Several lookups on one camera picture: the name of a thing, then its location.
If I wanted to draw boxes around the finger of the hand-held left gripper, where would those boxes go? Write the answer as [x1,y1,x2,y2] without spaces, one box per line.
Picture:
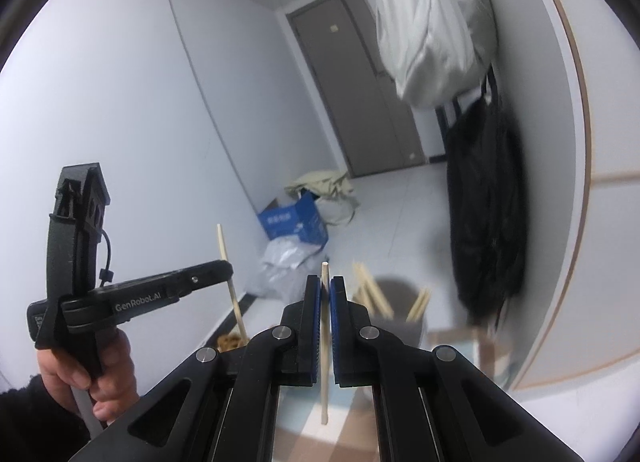
[62,259,235,334]

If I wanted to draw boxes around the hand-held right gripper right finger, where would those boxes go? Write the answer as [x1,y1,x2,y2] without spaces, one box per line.
[330,276,586,462]

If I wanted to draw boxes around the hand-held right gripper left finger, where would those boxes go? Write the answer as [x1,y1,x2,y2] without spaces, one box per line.
[65,275,321,462]

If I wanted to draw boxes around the white grey utensil holder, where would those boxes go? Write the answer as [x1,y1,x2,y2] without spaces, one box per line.
[350,279,430,393]

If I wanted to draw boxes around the person's left forearm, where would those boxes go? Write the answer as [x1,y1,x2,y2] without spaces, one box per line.
[0,374,96,462]

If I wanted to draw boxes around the person's left hand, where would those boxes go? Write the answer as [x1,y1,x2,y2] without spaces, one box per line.
[37,329,142,428]

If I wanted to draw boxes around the grey plastic parcel bag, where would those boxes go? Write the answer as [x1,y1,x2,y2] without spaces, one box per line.
[262,237,321,268]
[247,262,321,300]

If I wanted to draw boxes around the brown plush slipper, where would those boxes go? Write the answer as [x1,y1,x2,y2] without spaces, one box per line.
[216,333,251,352]

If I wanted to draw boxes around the checkered brown blue tablecloth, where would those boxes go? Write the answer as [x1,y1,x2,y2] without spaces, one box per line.
[270,327,513,462]

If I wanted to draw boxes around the blue cardboard box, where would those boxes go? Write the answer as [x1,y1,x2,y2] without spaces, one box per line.
[257,192,329,248]

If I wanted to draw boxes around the white sack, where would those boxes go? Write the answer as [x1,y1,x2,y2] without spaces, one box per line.
[315,195,360,229]

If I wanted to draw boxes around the beige cloth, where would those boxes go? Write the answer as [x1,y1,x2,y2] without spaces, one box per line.
[285,168,362,210]

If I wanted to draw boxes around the black hanging backpack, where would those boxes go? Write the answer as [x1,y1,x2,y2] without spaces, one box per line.
[444,92,528,330]

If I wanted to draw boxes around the grey door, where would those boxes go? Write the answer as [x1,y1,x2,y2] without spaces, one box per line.
[286,0,426,178]

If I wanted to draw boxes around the white panel wooden trim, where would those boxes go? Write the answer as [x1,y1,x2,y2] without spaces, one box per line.
[505,0,640,393]

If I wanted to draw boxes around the white hanging bag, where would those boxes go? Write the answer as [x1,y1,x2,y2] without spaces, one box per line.
[374,0,499,109]

